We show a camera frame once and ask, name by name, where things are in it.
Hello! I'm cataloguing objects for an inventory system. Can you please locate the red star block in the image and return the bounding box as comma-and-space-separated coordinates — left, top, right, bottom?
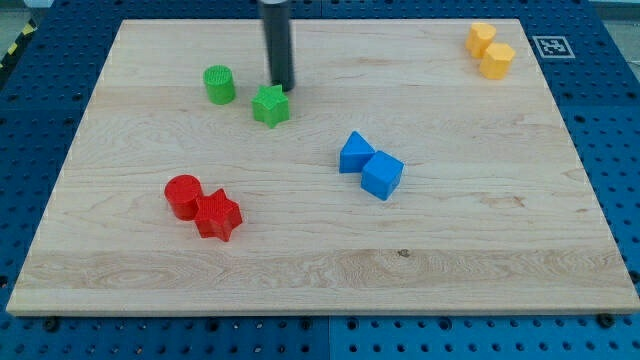
194, 188, 243, 242

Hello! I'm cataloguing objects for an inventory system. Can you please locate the blue cube block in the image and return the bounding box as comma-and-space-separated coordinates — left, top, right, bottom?
361, 151, 404, 201

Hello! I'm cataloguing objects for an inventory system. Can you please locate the white fiducial marker tag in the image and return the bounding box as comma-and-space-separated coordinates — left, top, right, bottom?
532, 35, 575, 59

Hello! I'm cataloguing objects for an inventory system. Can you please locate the light wooden board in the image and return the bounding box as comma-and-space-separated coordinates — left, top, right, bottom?
7, 19, 639, 317

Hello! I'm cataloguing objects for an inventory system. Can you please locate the yellow hexagon block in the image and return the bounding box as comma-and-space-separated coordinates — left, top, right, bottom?
479, 43, 516, 80

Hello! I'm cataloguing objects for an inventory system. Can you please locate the yellow heart block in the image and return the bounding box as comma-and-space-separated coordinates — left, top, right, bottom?
465, 22, 497, 59

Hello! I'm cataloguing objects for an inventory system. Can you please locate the blue triangle block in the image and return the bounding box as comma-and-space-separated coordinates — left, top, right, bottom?
339, 131, 376, 173

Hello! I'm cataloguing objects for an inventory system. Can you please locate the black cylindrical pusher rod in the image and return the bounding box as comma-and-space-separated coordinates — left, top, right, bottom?
258, 0, 295, 92

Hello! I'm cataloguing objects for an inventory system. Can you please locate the red cylinder block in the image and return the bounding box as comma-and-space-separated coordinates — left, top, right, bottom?
164, 174, 203, 221

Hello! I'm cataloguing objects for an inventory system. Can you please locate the green cylinder block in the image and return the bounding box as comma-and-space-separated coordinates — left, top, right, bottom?
203, 64, 236, 105

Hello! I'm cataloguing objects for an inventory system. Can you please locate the green star block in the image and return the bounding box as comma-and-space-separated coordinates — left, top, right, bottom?
251, 85, 290, 128

